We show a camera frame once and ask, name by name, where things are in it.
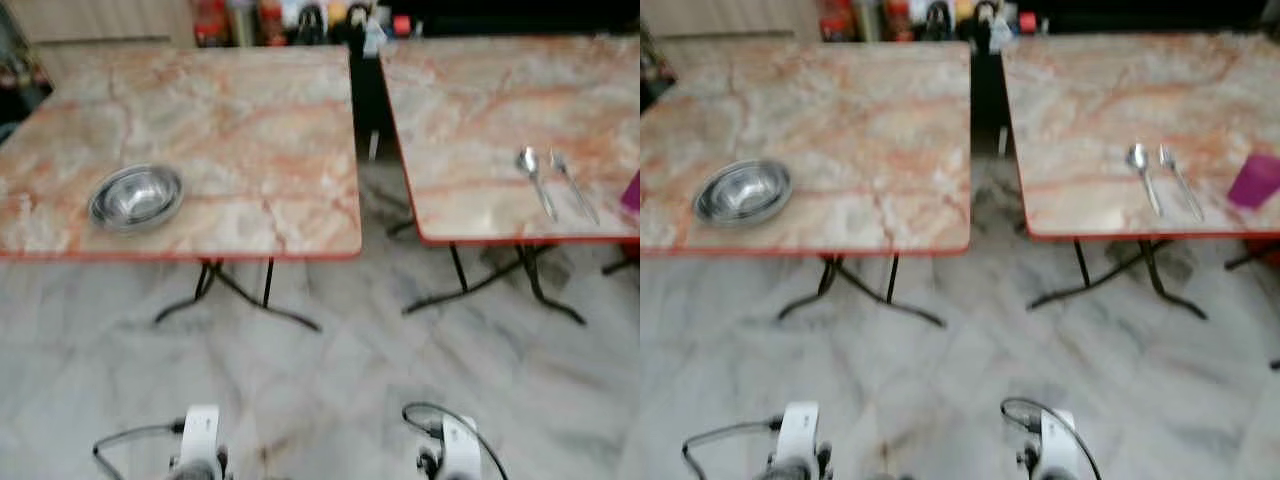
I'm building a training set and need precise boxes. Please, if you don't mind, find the steel fork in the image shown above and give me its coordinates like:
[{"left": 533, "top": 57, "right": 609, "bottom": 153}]
[
  {"left": 1158, "top": 145, "right": 1206, "bottom": 223},
  {"left": 550, "top": 150, "right": 601, "bottom": 227}
]

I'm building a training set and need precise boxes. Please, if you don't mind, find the marble top folding table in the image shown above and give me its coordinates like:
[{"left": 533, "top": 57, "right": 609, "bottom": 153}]
[
  {"left": 1002, "top": 32, "right": 1280, "bottom": 321},
  {"left": 380, "top": 38, "right": 641, "bottom": 326},
  {"left": 640, "top": 40, "right": 973, "bottom": 329},
  {"left": 0, "top": 43, "right": 364, "bottom": 333}
]

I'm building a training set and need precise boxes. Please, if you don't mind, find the wide steel plate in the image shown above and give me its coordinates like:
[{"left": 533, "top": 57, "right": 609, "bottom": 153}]
[
  {"left": 693, "top": 158, "right": 794, "bottom": 228},
  {"left": 88, "top": 163, "right": 186, "bottom": 233}
]

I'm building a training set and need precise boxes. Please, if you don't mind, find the light wooden cabinet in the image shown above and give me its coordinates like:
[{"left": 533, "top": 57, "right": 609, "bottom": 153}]
[
  {"left": 655, "top": 0, "right": 821, "bottom": 41},
  {"left": 20, "top": 0, "right": 196, "bottom": 46}
]

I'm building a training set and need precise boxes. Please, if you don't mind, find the steel spoon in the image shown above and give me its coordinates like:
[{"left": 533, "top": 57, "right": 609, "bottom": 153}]
[
  {"left": 516, "top": 146, "right": 559, "bottom": 223},
  {"left": 1125, "top": 143, "right": 1164, "bottom": 218}
]

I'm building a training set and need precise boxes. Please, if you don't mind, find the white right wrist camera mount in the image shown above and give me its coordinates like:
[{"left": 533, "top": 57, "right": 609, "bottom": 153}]
[
  {"left": 1040, "top": 408, "right": 1079, "bottom": 480},
  {"left": 440, "top": 415, "right": 483, "bottom": 480}
]

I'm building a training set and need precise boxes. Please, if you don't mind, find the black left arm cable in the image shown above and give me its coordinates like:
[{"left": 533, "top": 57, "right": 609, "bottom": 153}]
[
  {"left": 93, "top": 420, "right": 188, "bottom": 480},
  {"left": 682, "top": 416, "right": 786, "bottom": 480}
]

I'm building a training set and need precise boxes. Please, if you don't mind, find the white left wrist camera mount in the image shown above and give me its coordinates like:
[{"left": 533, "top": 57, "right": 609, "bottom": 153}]
[
  {"left": 782, "top": 401, "right": 823, "bottom": 471},
  {"left": 180, "top": 404, "right": 223, "bottom": 471}
]

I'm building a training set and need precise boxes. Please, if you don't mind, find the steel bowl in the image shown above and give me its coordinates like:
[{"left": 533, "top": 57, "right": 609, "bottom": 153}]
[
  {"left": 705, "top": 164, "right": 786, "bottom": 219},
  {"left": 100, "top": 169, "right": 179, "bottom": 223}
]

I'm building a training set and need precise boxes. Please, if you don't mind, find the black toy doll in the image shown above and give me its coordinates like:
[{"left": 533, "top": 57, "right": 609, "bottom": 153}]
[
  {"left": 292, "top": 3, "right": 329, "bottom": 46},
  {"left": 970, "top": 0, "right": 1001, "bottom": 46},
  {"left": 335, "top": 3, "right": 373, "bottom": 46},
  {"left": 922, "top": 0, "right": 956, "bottom": 43}
]

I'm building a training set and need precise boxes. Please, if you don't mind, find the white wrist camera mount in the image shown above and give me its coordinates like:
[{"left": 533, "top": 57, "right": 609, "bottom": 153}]
[
  {"left": 180, "top": 404, "right": 223, "bottom": 471},
  {"left": 782, "top": 401, "right": 823, "bottom": 471},
  {"left": 1040, "top": 408, "right": 1079, "bottom": 480},
  {"left": 440, "top": 415, "right": 483, "bottom": 480}
]

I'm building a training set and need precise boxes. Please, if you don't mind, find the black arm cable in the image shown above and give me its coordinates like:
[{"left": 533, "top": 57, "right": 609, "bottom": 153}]
[
  {"left": 93, "top": 420, "right": 188, "bottom": 480},
  {"left": 1000, "top": 397, "right": 1103, "bottom": 480},
  {"left": 682, "top": 416, "right": 786, "bottom": 480},
  {"left": 402, "top": 401, "right": 509, "bottom": 480}
]

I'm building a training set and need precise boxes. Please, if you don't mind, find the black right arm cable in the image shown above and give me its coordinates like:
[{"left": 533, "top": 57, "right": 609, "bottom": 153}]
[
  {"left": 1000, "top": 397, "right": 1103, "bottom": 480},
  {"left": 402, "top": 401, "right": 509, "bottom": 480}
]

